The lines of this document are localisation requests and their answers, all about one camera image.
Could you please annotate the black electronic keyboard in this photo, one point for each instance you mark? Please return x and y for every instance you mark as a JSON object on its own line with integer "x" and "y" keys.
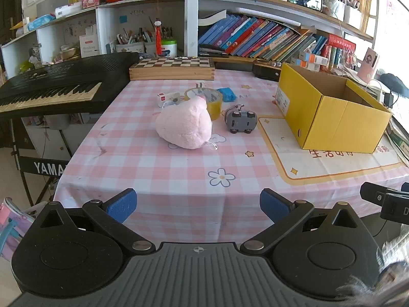
{"x": 48, "y": 83}

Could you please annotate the white paper bag red label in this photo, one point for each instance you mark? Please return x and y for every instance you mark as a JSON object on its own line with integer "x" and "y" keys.
{"x": 89, "y": 46}

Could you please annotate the orange white medicine box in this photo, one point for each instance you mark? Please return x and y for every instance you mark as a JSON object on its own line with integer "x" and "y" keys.
{"x": 314, "y": 59}
{"x": 303, "y": 65}

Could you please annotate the pink cylindrical device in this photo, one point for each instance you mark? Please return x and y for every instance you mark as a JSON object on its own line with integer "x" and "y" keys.
{"x": 369, "y": 64}

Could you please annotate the grey furry sleeve cuff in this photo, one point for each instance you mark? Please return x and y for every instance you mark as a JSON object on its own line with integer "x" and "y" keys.
{"x": 386, "y": 271}

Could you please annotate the cup of brushes and pens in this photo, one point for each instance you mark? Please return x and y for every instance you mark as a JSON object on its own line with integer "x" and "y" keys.
{"x": 134, "y": 46}

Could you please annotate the red hanging doll ornament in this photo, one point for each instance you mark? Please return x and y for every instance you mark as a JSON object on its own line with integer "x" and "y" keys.
{"x": 158, "y": 38}

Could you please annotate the gold bowl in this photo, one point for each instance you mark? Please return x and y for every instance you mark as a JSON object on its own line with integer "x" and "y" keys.
{"x": 69, "y": 53}

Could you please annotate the grey toy car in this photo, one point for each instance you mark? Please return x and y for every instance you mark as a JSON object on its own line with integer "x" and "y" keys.
{"x": 239, "y": 121}

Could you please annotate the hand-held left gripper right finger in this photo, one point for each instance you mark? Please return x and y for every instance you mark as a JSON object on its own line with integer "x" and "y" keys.
{"x": 273, "y": 205}

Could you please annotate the black charger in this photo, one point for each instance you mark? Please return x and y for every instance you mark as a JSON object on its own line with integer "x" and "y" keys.
{"x": 389, "y": 99}

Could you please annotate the white jar green lid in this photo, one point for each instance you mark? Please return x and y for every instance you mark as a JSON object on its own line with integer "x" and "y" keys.
{"x": 169, "y": 49}

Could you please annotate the pink school bag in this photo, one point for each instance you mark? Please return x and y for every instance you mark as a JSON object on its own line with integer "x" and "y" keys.
{"x": 12, "y": 227}

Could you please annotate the wooden chessboard box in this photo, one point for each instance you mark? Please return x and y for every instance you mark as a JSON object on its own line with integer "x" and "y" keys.
{"x": 172, "y": 70}

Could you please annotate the white pen holder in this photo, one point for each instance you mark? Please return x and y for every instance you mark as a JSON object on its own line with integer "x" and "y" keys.
{"x": 353, "y": 16}
{"x": 336, "y": 9}

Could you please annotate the small blue bag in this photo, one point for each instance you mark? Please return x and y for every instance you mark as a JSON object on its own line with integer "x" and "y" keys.
{"x": 227, "y": 94}

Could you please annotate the stack of orange notebooks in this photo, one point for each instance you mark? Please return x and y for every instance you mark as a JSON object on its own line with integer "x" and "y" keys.
{"x": 365, "y": 11}

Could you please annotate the row of leaning picture books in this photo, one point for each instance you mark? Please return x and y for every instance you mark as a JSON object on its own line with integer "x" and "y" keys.
{"x": 255, "y": 38}

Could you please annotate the black hat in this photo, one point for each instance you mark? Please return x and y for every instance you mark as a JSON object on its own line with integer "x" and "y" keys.
{"x": 393, "y": 84}

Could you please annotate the black stapler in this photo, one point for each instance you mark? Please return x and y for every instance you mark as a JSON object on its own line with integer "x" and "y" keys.
{"x": 212, "y": 52}

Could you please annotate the white and wood bookshelf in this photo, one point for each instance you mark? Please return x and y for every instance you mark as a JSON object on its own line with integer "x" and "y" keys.
{"x": 191, "y": 22}

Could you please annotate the yellow tape roll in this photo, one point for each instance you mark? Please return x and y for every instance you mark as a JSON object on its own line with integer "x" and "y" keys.
{"x": 215, "y": 109}

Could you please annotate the yellow cardboard box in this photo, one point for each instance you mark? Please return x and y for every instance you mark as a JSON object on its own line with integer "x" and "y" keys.
{"x": 335, "y": 124}

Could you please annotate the white charger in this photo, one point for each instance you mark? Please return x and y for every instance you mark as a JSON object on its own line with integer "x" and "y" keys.
{"x": 377, "y": 94}

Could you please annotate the blue wet wipes pack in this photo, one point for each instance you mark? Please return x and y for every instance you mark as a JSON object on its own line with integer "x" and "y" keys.
{"x": 41, "y": 23}

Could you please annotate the pink plush toy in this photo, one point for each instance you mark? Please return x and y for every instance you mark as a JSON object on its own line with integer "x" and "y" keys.
{"x": 182, "y": 124}

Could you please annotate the smartphone propped on shelf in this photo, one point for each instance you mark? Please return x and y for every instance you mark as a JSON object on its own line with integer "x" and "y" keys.
{"x": 305, "y": 0}

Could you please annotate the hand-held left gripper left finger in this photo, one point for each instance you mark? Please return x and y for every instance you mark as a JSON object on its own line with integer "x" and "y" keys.
{"x": 123, "y": 205}

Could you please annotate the black keyboard stand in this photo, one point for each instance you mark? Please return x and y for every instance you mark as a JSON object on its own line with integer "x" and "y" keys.
{"x": 44, "y": 168}

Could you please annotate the thick red dictionary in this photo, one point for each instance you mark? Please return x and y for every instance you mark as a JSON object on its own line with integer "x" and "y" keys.
{"x": 342, "y": 41}

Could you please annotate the dark box with metal knobs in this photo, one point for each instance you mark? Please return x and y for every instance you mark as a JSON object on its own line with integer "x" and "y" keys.
{"x": 265, "y": 72}

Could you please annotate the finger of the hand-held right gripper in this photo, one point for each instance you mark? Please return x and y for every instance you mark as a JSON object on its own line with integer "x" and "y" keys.
{"x": 372, "y": 193}

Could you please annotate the small white box red label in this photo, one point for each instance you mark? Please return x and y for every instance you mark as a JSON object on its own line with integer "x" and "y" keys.
{"x": 167, "y": 97}

